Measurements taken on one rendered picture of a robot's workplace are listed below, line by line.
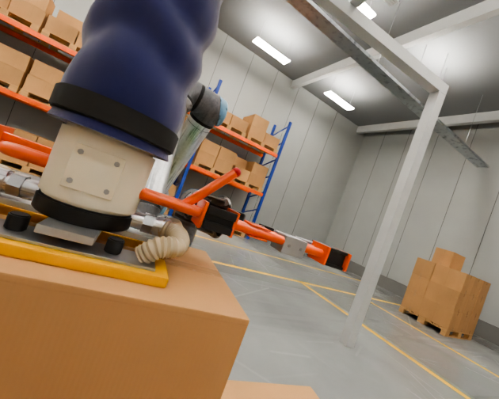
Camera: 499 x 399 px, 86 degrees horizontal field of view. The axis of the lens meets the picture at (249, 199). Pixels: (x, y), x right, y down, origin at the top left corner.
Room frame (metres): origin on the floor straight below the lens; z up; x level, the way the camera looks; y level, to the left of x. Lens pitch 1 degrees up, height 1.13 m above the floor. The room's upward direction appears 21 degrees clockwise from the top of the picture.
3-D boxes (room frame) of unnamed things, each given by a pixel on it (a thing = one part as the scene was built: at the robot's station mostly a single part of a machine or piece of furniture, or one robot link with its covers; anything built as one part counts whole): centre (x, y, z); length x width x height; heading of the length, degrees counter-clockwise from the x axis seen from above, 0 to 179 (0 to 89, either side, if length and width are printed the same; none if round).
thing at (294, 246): (0.70, -0.14, 1.07); 0.07 x 0.07 x 0.04; 23
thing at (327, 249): (0.75, -0.26, 1.07); 0.08 x 0.07 x 0.05; 113
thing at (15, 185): (0.52, 0.29, 1.01); 0.34 x 0.25 x 0.06; 113
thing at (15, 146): (0.71, 0.16, 1.07); 0.93 x 0.30 x 0.04; 113
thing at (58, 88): (0.53, 0.29, 1.19); 0.23 x 0.23 x 0.04
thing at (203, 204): (0.62, 0.06, 1.07); 0.10 x 0.08 x 0.06; 23
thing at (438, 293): (6.09, -4.95, 0.87); 1.20 x 1.01 x 1.74; 118
